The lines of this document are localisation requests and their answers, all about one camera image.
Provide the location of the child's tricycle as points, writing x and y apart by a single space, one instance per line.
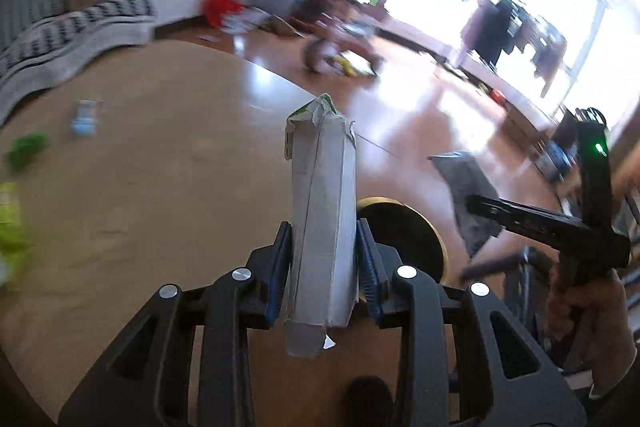
340 52

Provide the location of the red bag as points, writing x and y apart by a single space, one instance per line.
222 7

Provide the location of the small white paper scrap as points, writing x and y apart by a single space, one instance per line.
329 343

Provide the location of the yellow green packet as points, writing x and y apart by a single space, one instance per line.
11 232

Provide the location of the blue white packet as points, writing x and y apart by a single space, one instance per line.
86 119

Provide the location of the green wrapper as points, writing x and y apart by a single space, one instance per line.
27 152

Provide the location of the person's right hand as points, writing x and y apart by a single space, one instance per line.
595 332

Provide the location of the striped sofa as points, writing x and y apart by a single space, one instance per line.
65 37

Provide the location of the clothes rack with clothes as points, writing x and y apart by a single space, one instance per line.
500 27

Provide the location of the grey cloth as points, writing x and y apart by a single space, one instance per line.
470 192

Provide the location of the grey carton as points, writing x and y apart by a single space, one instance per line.
322 217

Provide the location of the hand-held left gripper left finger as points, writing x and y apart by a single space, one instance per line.
280 267

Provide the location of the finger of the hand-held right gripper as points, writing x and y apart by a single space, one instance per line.
525 219

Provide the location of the round black gold-rimmed bin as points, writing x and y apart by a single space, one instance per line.
400 232

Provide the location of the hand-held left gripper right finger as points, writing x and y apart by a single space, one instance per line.
367 272

